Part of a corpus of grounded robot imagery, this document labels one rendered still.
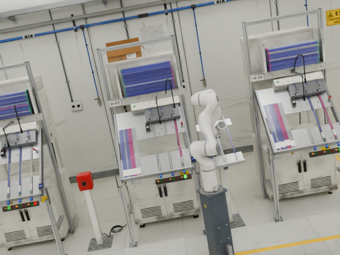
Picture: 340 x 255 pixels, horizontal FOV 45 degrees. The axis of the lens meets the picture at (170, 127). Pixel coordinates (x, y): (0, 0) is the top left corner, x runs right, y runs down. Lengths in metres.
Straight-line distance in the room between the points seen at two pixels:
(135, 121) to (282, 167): 1.56
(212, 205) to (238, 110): 2.66
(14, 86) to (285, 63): 2.74
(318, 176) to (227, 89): 1.88
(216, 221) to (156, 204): 1.07
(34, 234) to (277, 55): 3.08
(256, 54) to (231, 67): 1.35
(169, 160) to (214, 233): 0.85
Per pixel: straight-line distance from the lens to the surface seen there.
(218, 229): 3.43
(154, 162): 3.87
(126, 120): 4.10
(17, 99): 4.28
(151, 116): 4.00
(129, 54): 4.36
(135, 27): 5.50
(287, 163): 4.33
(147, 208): 4.32
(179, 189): 4.24
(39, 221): 4.55
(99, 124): 5.75
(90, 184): 4.04
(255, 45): 4.30
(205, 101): 3.22
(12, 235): 4.71
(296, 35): 4.41
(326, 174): 4.52
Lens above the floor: 2.16
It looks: 16 degrees down
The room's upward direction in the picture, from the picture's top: 10 degrees counter-clockwise
